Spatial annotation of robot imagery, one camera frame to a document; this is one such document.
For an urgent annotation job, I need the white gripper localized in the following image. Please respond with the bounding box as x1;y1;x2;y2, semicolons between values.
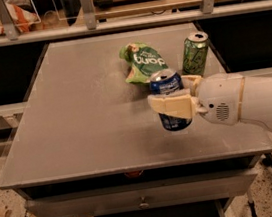
148;73;245;125

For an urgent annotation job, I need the blue pepsi can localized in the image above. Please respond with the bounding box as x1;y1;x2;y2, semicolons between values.
149;68;191;132

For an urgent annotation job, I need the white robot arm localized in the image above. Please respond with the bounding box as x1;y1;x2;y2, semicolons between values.
148;73;272;132

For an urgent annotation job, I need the green soda can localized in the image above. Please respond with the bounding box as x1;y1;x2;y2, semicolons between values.
182;31;209;75

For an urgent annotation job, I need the green chip bag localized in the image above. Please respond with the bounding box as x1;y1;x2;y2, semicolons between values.
119;42;168;84

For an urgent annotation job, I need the orange object under tabletop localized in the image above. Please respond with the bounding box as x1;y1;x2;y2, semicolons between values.
124;170;144;179

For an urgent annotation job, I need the round metal drawer knob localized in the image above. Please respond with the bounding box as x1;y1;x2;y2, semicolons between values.
139;197;150;209

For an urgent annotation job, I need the grey table drawer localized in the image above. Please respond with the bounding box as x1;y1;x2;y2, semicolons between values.
25;169;257;217

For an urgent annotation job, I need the metal shelf rail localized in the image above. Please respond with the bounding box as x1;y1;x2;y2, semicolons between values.
0;0;272;47

